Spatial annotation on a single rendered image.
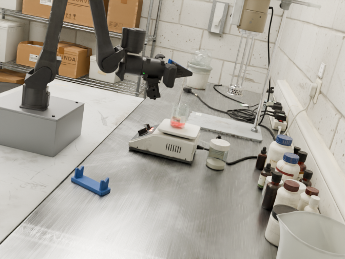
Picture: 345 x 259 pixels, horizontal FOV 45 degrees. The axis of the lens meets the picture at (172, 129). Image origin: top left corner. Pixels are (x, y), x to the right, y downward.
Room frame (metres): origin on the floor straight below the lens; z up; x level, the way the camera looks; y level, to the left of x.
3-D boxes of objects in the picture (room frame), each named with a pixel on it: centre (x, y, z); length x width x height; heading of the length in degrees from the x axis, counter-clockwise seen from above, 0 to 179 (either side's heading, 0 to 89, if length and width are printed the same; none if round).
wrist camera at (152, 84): (1.18, 0.08, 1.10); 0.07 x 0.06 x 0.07; 14
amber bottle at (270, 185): (0.97, -0.28, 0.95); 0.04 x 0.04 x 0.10
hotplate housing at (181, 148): (1.22, 0.01, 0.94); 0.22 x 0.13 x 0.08; 83
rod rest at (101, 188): (0.89, 0.17, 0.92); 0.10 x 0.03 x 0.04; 62
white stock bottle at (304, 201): (0.93, -0.36, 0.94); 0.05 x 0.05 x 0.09
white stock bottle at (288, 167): (1.07, -0.33, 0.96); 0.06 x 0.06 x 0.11
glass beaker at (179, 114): (1.21, -0.01, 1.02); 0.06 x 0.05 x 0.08; 60
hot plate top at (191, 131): (1.21, -0.02, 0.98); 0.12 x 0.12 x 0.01; 83
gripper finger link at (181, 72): (1.19, 0.00, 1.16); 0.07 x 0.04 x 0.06; 107
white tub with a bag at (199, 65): (2.29, -0.08, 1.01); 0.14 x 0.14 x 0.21
